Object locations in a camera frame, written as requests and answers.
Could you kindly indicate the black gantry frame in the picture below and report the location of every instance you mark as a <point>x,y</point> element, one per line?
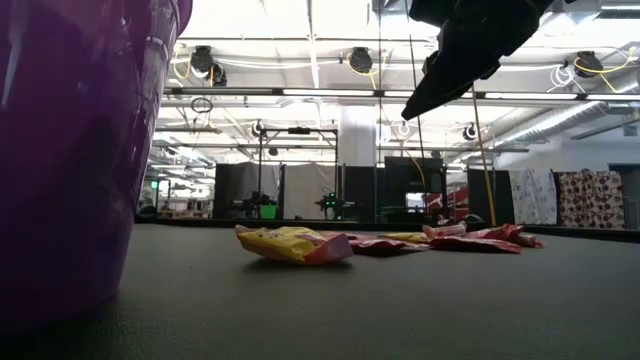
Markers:
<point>299,130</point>

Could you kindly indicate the grey cabinet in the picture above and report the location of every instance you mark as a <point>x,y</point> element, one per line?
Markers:
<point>627,195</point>

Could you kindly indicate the green box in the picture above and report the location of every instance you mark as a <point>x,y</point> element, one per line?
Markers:
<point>268,211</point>

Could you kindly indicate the silver ventilation duct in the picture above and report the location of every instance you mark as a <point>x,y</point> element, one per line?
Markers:
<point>560,120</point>

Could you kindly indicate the black partition panel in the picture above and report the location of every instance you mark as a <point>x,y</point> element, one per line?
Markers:
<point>487,197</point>

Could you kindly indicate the black curtain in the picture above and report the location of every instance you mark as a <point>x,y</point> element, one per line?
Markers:
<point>245,190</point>

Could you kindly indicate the white pillar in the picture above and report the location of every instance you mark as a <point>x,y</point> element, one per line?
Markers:
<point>357,135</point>

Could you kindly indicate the yellow Sour Patch candy pack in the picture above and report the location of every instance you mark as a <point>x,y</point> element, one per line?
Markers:
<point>290,245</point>
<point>405,237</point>

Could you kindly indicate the white floral cloth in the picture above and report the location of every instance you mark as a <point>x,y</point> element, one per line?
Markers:
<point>532,196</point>

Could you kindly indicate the brown dotted cloth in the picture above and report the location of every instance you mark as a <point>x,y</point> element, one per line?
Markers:
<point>590,199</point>

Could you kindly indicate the black robot with green light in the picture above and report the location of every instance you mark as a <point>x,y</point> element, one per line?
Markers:
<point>330,202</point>

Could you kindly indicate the long ceiling light bar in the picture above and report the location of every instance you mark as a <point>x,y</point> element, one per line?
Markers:
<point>325,92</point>

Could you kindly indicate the purple plastic bucket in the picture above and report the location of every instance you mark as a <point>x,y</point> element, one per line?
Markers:
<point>75,150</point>

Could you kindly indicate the red equipment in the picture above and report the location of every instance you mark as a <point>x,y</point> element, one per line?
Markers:
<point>452,200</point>

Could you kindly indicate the black screen on stand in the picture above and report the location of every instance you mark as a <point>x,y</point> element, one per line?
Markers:
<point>415,175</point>

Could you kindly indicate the white curtain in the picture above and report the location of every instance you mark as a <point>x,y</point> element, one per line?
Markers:
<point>307,190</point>

